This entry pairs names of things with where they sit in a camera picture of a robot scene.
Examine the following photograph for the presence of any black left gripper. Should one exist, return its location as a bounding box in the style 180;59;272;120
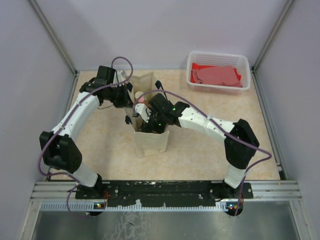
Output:
107;82;135;108

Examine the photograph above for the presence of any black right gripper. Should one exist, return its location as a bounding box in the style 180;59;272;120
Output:
139;108;167;141

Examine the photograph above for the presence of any green bottle beige cap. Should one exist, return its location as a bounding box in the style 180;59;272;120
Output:
134;91;143;100

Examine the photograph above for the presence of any orange lotion bottle pink cap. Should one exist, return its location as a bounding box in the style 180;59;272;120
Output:
137;97;145;103

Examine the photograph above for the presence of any beige canvas tote bag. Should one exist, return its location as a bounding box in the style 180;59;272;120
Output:
124;72;170;158

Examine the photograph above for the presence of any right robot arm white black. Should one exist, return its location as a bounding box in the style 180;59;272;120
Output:
134;93;260;198

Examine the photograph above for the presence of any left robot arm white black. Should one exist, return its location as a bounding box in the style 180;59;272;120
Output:
37;66;133;199

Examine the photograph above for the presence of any red cloth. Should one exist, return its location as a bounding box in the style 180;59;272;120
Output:
190;62;243;86

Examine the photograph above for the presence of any white plastic basket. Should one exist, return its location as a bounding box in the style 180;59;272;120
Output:
186;51;251;95

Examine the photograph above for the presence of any pink cloth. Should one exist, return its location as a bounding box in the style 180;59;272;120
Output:
191;65;243;88

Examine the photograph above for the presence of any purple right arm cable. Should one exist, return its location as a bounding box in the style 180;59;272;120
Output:
132;90;273;217

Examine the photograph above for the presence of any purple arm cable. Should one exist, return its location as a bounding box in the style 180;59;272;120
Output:
132;90;273;217
37;56;133;220

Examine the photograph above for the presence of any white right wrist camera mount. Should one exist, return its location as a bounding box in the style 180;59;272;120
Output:
132;103;150;123

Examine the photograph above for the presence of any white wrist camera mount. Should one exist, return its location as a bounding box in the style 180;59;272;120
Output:
132;103;150;123
114;70;127;87

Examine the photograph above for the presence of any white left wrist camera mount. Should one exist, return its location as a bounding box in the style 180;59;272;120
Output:
114;70;127;87

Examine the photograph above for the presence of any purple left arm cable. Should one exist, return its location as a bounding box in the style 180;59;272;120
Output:
37;56;133;220

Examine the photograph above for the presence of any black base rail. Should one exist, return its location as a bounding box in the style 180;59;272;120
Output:
75;180;254;208

